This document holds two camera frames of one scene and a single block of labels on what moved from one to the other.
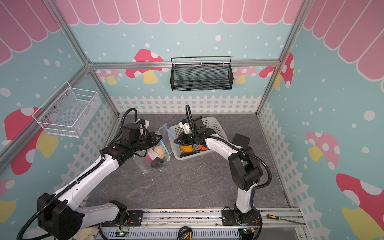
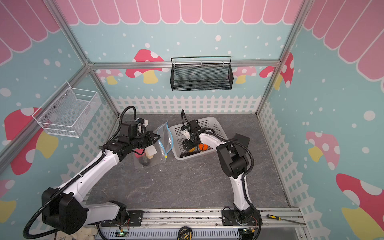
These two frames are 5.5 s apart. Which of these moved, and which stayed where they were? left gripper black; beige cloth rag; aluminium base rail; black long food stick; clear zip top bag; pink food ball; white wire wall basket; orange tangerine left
Moved: pink food ball; clear zip top bag
Stayed: left gripper black; orange tangerine left; beige cloth rag; aluminium base rail; black long food stick; white wire wall basket
